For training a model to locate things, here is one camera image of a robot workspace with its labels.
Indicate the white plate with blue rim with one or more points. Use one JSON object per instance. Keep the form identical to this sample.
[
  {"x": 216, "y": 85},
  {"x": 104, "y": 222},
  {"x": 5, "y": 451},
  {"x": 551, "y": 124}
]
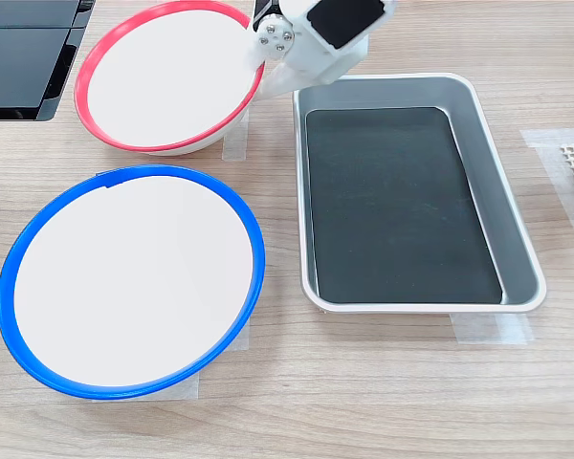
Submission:
[{"x": 134, "y": 282}]

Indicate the black glossy flat device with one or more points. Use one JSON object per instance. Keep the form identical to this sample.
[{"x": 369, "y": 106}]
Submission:
[{"x": 19, "y": 67}]

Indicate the white plate with red rim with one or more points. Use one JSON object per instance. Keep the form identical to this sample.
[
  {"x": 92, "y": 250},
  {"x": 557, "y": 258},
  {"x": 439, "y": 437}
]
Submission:
[{"x": 162, "y": 76}]

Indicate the steel tray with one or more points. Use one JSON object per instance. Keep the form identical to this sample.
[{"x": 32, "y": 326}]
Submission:
[{"x": 497, "y": 158}]

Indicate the black mat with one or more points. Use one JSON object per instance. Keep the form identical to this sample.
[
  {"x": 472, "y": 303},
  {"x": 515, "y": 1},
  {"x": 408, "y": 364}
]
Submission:
[{"x": 397, "y": 205}]

